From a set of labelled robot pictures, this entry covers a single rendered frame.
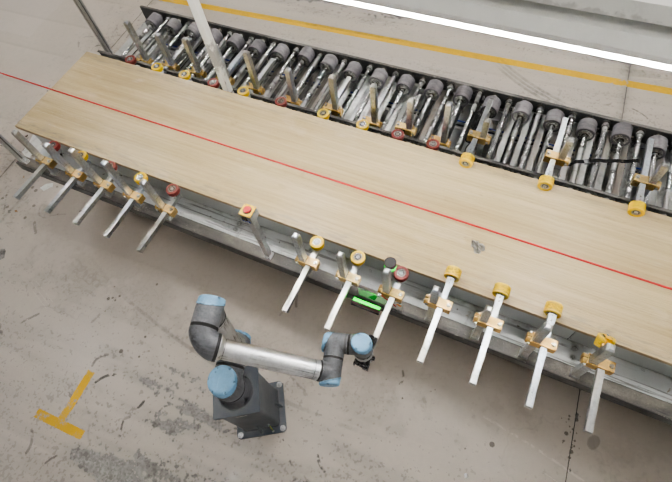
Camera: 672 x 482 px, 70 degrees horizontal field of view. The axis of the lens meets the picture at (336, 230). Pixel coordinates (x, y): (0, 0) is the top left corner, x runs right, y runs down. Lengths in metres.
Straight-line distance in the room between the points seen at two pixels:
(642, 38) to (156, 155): 2.72
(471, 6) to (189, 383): 2.90
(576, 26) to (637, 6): 0.14
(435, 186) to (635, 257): 1.08
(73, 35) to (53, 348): 3.61
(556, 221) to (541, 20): 1.57
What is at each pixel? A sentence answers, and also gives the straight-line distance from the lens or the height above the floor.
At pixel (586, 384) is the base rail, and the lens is 2.78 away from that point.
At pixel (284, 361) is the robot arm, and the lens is 2.07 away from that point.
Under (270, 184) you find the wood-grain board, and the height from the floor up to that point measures 0.90.
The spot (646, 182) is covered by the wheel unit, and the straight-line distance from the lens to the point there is 3.09.
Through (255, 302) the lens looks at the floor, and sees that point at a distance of 3.60.
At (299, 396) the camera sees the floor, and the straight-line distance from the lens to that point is 3.34.
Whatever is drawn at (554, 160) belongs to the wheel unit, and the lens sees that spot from 3.02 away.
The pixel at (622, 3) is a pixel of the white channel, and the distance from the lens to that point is 1.45.
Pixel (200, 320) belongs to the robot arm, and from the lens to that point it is 2.03.
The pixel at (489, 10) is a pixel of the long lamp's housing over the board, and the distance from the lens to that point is 1.49.
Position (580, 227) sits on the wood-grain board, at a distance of 2.88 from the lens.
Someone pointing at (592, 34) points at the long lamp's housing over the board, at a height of 2.36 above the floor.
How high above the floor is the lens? 3.24
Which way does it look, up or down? 60 degrees down
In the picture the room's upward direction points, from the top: 11 degrees counter-clockwise
